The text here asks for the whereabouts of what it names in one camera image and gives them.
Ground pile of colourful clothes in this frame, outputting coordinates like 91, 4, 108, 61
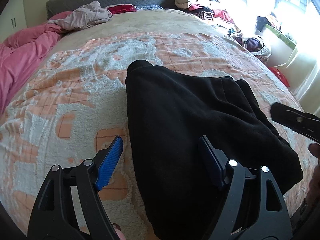
175, 0, 271, 61

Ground white box with green edge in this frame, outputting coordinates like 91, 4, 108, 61
256, 16, 296, 67

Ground right hand, painted nails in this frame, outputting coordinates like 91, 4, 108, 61
306, 143, 320, 203

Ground red cloth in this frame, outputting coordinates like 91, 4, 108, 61
105, 4, 137, 15

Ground mauve crumpled garment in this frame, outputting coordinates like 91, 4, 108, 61
48, 1, 112, 31

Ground red plastic bag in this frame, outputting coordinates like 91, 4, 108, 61
269, 67, 290, 88

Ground orange white patterned blanket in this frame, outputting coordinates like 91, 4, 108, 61
1, 9, 300, 239

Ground pink duvet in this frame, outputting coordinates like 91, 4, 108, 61
1, 22, 66, 113

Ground black IKISS sweater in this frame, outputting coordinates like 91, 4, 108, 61
125, 60, 303, 239

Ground left hand, painted nails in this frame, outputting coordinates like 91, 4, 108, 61
112, 223, 126, 240

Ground cream wardrobe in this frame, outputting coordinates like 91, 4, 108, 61
0, 0, 27, 42

